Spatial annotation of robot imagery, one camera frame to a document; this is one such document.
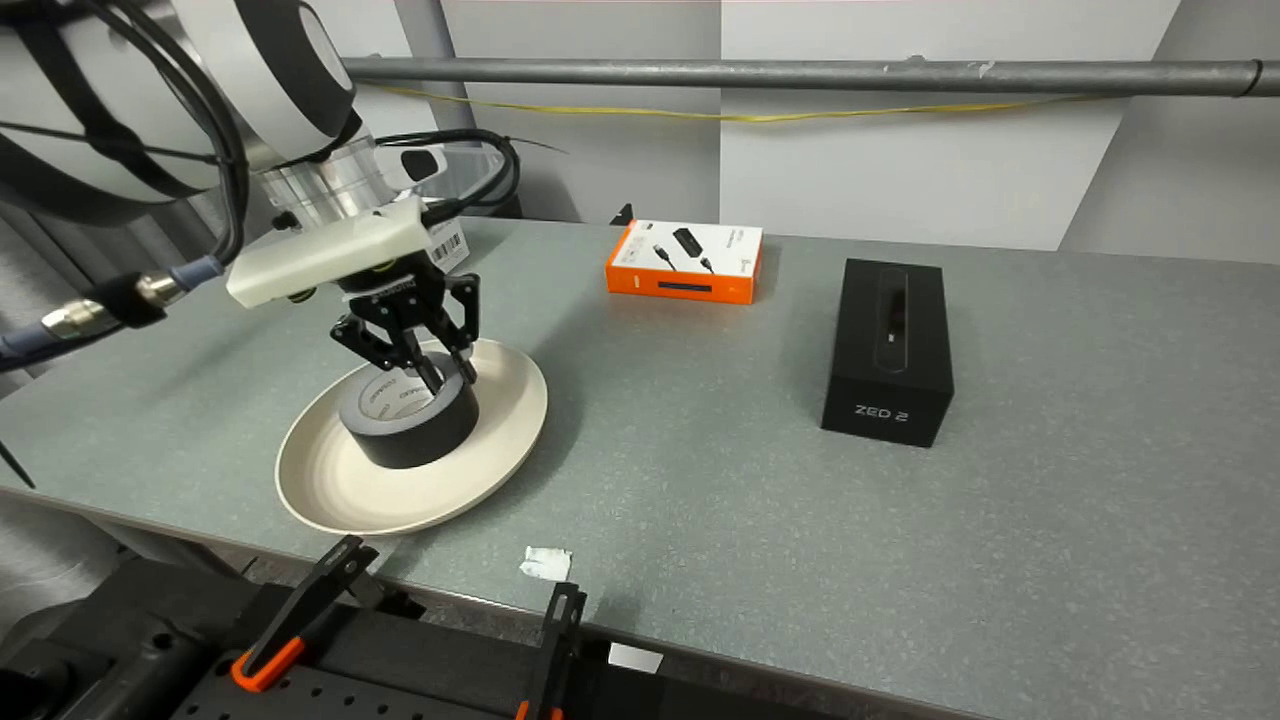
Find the black rectangular box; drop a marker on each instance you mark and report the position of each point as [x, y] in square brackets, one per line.
[890, 364]

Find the black tape roll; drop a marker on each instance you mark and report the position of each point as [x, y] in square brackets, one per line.
[402, 420]

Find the black bar clamp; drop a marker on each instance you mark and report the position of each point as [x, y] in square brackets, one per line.
[548, 667]

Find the orange handled clamp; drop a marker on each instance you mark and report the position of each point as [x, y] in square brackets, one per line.
[270, 658]

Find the small white label scrap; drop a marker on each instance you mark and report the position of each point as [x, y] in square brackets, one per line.
[544, 564]

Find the orange and white box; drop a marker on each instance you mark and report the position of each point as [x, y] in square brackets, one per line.
[684, 261]

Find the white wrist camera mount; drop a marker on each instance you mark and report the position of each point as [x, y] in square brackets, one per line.
[307, 256]

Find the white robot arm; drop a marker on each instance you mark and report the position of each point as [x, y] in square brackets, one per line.
[129, 104]

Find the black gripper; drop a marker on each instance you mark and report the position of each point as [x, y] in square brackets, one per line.
[399, 303]

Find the grey metal rail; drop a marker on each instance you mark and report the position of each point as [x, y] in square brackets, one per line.
[986, 79]

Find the beige round plate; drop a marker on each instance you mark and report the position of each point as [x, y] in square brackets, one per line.
[334, 486]

